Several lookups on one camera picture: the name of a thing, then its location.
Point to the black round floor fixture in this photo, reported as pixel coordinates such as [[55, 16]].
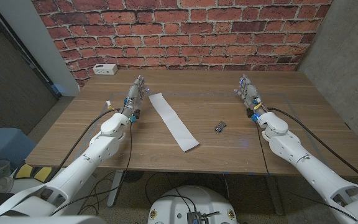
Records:
[[134, 176]]

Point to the yellow and black floor object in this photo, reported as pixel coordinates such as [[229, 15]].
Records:
[[26, 172]]

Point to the white power strip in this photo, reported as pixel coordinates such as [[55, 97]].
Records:
[[105, 69]]

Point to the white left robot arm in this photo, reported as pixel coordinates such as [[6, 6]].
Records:
[[82, 165]]

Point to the red brick printed backdrop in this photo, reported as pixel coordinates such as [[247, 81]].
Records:
[[182, 31]]

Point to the dark door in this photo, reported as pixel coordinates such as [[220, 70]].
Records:
[[5, 93]]

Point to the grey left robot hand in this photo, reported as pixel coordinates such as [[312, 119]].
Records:
[[134, 95]]

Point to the white robot torso dome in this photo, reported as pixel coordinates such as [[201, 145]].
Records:
[[179, 202]]

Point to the grey metal table leg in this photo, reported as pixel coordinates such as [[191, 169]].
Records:
[[275, 196], [114, 189]]

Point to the blue chair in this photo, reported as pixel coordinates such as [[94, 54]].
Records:
[[2, 146]]

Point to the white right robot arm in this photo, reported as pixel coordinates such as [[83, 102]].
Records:
[[315, 174]]

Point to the grey electronics box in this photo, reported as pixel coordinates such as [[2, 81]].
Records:
[[196, 218]]

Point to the white receipt paper strip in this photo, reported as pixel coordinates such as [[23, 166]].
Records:
[[172, 121]]

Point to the white door frame pillar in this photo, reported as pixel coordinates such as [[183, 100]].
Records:
[[39, 40]]

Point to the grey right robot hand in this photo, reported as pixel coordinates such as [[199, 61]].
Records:
[[249, 91]]

